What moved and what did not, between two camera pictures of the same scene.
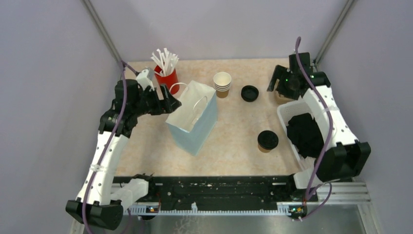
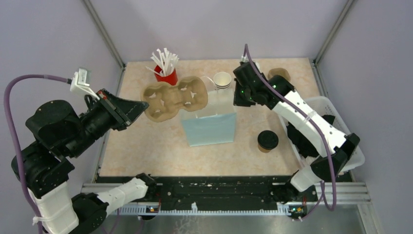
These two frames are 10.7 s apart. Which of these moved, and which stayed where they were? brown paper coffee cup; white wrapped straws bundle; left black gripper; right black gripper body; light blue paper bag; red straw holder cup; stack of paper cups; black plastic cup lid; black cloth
Moved: light blue paper bag; right black gripper body; left black gripper
Stayed: red straw holder cup; black cloth; black plastic cup lid; stack of paper cups; white wrapped straws bundle; brown paper coffee cup
